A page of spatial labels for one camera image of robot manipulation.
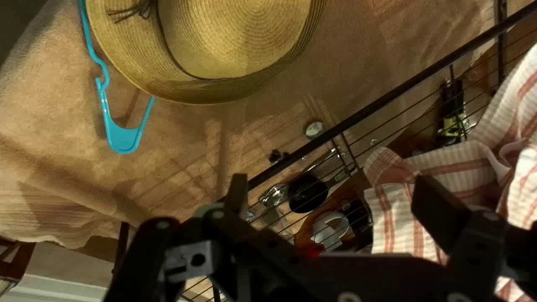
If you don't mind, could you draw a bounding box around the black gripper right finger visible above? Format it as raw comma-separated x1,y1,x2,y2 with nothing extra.
409,173,508,265

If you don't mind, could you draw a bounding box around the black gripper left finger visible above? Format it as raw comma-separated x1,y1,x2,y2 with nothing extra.
224,171,249,218

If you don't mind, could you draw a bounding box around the small silver metal object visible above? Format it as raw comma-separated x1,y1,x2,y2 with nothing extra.
256,183,288,210

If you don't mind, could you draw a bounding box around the red striped white cloth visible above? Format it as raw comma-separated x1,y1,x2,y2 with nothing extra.
360,42,537,302

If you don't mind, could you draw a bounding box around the black round disc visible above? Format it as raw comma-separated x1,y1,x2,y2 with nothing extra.
286,171,330,215

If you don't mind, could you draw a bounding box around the small white round knob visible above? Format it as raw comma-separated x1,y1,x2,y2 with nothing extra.
303,119,327,141

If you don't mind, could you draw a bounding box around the dark glass bottle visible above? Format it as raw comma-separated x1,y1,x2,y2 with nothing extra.
436,77,469,148

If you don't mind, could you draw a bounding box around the teal plastic clothes hanger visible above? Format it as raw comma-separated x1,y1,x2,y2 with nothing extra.
75,0,157,156

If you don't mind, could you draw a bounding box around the woven straw hat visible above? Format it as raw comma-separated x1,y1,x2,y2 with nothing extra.
83,0,327,106

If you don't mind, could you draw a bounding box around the white ring-shaped object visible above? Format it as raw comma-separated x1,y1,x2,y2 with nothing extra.
308,210,352,255

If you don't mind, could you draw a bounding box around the black metal wire rack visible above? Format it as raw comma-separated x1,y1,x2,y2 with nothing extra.
110,0,537,302

